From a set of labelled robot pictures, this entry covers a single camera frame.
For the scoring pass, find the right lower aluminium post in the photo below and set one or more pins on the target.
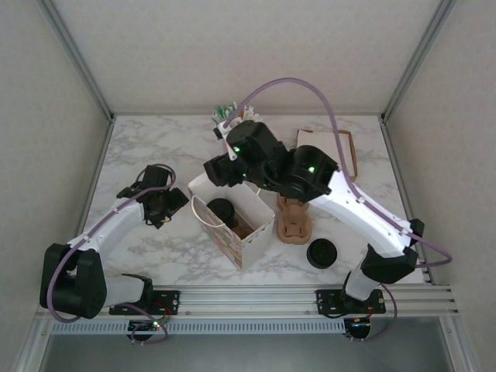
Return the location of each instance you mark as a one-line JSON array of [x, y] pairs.
[[453, 345]]

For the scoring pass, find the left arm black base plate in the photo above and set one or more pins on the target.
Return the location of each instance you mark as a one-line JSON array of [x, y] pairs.
[[166, 300]]

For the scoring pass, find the small circuit board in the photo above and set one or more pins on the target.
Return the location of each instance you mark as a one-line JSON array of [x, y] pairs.
[[145, 326], [358, 324]]

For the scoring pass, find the table edge rail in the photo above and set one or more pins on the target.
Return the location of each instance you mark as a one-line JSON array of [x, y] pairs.
[[101, 155], [406, 193]]

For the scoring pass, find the right aluminium frame post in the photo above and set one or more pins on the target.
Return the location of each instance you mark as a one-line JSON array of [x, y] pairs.
[[416, 58]]

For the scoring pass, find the brown cardboard napkin tray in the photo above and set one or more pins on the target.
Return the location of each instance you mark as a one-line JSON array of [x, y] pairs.
[[351, 149]]

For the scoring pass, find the aluminium mounting rail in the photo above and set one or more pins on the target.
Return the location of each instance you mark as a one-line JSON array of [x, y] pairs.
[[248, 300]]

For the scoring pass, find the right table edge rail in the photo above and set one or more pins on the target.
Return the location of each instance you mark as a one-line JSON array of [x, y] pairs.
[[406, 193]]

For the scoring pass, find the black lidded coffee cup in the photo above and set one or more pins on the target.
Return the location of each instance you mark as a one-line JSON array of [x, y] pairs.
[[220, 207]]

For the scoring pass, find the aluminium frame post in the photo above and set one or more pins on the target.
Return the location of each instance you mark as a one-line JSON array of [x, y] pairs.
[[82, 58], [416, 58]]

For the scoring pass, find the white patterned paper gift bag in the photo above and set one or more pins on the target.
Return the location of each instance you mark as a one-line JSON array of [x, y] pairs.
[[252, 248]]

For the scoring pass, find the white sugar stick packet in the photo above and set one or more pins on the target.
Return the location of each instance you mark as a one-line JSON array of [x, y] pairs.
[[252, 112]]

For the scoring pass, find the black round cup lid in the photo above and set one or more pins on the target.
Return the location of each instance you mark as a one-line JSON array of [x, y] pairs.
[[321, 253]]

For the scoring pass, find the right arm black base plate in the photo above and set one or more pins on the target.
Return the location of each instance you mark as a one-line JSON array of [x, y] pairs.
[[329, 302]]

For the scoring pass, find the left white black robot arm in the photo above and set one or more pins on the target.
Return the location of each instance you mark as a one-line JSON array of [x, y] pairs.
[[112, 224]]

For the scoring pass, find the left table edge rail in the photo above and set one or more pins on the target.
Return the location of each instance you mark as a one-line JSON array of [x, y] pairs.
[[101, 155]]

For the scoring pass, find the left aluminium frame post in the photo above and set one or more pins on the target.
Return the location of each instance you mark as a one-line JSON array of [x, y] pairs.
[[82, 58]]

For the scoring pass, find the left lower aluminium post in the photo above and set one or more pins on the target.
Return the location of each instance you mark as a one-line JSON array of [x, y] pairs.
[[31, 348]]

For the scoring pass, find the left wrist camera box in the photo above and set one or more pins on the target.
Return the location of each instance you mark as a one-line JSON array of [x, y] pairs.
[[153, 176]]

